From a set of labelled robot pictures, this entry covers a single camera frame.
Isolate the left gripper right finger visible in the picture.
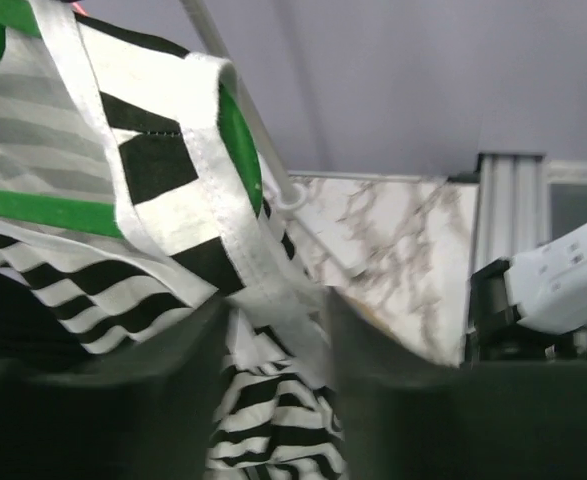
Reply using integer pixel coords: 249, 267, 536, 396
326, 291, 587, 479

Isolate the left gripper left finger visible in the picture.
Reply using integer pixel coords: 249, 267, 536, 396
0, 298, 229, 480

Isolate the black white striped tank top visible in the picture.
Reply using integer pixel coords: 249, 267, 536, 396
0, 1, 346, 479

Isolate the green hanger with striped top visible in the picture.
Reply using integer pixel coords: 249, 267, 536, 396
0, 1, 262, 255

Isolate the pink wire hanger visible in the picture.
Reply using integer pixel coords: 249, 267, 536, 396
72, 2, 87, 16

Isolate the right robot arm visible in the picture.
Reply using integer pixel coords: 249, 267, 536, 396
467, 223, 587, 361

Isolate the beige bird pattern plate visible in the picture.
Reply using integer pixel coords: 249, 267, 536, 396
347, 297, 392, 335

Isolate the metal clothes rack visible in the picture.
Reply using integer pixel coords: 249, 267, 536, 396
181, 0, 367, 278

